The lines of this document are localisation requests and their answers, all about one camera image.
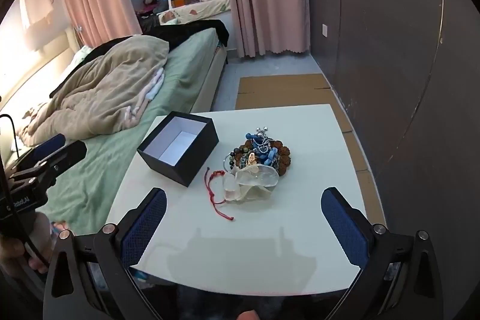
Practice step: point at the bed with green sheet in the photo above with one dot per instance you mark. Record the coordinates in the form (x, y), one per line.
(187, 54)

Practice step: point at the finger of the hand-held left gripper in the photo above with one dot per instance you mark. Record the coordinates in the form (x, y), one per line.
(48, 146)
(67, 155)

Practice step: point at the pile of mixed bead jewelry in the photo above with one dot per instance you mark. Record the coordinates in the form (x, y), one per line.
(258, 151)

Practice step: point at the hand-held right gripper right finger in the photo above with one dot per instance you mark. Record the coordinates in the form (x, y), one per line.
(343, 226)

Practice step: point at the black cardboard box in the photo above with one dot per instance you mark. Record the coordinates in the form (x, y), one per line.
(176, 170)

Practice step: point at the patterned window seat bedding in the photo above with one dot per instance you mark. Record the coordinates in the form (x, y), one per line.
(210, 3)

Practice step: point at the person's left hand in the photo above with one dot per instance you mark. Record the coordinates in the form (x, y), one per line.
(11, 252)

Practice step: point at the white hanging towel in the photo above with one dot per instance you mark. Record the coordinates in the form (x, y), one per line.
(35, 5)

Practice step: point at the black clothing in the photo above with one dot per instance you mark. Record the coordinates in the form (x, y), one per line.
(195, 29)

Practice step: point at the clear plastic bag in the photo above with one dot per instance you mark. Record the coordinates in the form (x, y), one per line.
(258, 181)

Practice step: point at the white wall outlet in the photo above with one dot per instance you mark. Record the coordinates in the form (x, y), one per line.
(324, 29)

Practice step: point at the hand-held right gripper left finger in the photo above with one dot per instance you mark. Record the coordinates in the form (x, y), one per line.
(146, 226)

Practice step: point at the beige blanket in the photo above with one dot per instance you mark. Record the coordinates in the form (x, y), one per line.
(105, 87)

